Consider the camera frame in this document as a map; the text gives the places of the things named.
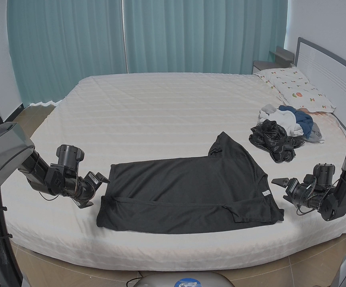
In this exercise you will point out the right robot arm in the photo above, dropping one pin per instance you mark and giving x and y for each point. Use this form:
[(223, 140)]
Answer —
[(343, 190)]

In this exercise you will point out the bed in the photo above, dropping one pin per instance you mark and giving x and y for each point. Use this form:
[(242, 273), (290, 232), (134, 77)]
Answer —
[(161, 115)]

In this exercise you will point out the grey bedside table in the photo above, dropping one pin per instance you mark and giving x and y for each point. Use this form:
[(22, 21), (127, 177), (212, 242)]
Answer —
[(279, 55)]

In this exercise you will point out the black T-shirt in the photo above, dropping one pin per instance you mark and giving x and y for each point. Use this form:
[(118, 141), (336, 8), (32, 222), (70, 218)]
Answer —
[(176, 190)]

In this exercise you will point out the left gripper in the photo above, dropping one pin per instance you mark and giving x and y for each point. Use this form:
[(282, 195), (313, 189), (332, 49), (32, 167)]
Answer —
[(86, 190)]

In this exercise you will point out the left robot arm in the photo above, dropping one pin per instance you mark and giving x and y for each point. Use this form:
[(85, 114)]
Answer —
[(5, 157)]

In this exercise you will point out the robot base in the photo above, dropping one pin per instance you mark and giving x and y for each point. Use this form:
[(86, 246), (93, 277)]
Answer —
[(167, 280)]

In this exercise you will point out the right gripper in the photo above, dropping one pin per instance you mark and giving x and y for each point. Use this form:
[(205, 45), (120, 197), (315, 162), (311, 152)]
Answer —
[(298, 193)]

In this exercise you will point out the black satin garment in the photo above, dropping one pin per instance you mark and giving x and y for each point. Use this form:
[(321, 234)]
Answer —
[(274, 142)]

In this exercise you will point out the white printed pillow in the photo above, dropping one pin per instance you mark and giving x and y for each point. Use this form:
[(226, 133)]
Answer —
[(295, 85)]

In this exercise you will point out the pile of clothes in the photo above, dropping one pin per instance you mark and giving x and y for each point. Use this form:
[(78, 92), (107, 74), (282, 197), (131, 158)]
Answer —
[(283, 120)]

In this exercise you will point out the blue-green curtain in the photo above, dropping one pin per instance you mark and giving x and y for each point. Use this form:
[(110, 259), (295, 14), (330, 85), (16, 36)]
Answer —
[(202, 25), (65, 34)]

